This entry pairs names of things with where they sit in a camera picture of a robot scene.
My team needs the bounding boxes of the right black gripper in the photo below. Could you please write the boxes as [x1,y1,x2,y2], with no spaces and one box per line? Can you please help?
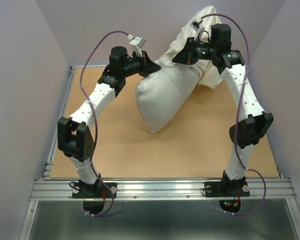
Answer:
[170,37,217,66]

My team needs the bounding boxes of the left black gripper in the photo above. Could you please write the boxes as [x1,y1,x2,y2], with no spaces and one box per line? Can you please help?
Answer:
[121,49,160,78]

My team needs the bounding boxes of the white pillow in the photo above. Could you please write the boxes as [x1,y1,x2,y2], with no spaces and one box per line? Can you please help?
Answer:
[135,65,204,134]

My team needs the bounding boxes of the cream pillowcase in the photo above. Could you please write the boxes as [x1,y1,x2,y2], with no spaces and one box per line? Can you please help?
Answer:
[157,6,223,89]

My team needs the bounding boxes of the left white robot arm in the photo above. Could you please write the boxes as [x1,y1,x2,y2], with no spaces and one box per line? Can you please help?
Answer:
[57,46,161,199]

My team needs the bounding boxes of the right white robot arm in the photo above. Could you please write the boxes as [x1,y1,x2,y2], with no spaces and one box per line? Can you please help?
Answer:
[172,23,274,198]

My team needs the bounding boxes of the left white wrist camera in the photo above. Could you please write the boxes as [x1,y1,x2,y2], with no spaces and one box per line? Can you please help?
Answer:
[127,33,146,57]

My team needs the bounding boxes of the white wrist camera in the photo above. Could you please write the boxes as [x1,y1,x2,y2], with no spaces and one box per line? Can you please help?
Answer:
[190,16,206,40]
[127,33,146,57]

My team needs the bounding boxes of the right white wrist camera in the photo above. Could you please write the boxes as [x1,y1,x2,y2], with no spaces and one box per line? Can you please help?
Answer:
[190,16,206,40]

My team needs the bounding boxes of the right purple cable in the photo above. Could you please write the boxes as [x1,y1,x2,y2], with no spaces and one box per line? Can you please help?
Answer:
[199,12,268,216]

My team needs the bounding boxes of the purple cable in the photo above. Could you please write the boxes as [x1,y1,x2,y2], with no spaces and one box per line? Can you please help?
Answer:
[79,30,131,218]
[199,12,268,216]

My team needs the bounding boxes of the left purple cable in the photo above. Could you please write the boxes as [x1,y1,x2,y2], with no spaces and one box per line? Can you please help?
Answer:
[79,30,131,218]

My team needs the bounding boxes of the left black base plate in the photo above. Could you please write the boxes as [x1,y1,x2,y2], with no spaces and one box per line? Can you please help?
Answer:
[69,180,118,199]

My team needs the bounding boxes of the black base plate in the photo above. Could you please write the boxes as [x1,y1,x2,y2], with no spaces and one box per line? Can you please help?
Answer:
[203,181,251,198]
[69,180,118,199]

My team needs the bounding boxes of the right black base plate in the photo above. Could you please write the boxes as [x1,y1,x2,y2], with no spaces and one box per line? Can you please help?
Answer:
[203,181,251,198]

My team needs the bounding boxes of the aluminium rail frame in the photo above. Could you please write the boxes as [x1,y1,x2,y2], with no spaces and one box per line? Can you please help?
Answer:
[21,75,300,240]

